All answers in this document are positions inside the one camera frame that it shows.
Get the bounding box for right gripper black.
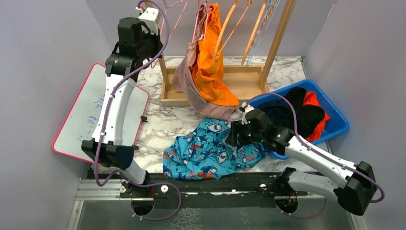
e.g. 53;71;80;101
226;119;264;147

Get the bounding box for blue shark print shorts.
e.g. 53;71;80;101
163;118;265;180

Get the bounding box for pink hanger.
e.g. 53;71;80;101
192;0;203;42
199;1;211;41
162;0;189;41

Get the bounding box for orange hanger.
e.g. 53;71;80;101
212;0;252;65
240;0;277;66

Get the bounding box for black shorts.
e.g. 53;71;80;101
285;87;330;142

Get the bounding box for light blue wire hanger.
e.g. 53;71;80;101
246;0;282;67

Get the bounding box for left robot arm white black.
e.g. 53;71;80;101
81;16;162;197

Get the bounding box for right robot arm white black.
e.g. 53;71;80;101
226;109;378;216

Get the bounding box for pink beige shorts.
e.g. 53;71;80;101
172;3;236;120

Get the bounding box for orange shorts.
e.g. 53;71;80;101
192;3;239;106

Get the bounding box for wooden clothes rack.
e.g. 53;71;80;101
157;0;296;107

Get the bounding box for small black clip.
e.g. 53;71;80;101
140;115;147;122

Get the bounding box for blue plastic bin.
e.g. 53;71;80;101
249;80;350;160

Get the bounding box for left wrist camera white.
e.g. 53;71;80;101
135;7;161;35

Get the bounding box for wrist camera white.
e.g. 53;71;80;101
239;102;255;125
135;7;161;35

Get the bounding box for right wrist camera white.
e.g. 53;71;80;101
239;102;255;125

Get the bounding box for black mounting rail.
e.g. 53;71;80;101
76;172;307;209

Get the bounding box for whiteboard with pink frame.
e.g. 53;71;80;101
52;63;149;163

